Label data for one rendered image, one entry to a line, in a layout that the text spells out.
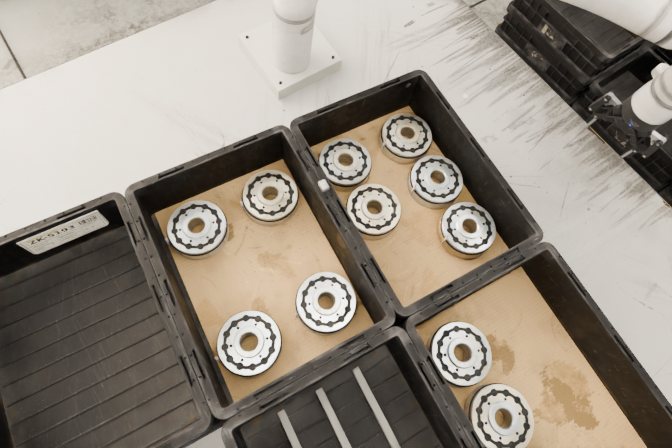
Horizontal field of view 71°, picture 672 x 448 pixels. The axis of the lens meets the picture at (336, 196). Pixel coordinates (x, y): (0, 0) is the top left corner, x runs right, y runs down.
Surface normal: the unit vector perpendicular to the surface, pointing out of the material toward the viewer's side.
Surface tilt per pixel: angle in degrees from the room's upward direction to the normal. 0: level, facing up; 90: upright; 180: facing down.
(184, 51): 0
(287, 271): 0
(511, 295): 0
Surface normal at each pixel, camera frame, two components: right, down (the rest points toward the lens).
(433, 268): 0.08, -0.41
